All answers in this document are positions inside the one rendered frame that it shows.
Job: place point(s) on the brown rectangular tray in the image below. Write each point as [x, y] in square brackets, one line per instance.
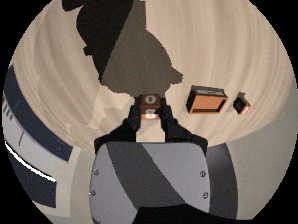
[204, 105]

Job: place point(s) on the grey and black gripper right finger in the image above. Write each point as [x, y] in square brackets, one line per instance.
[174, 132]

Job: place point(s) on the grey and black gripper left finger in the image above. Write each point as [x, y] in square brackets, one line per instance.
[126, 132]

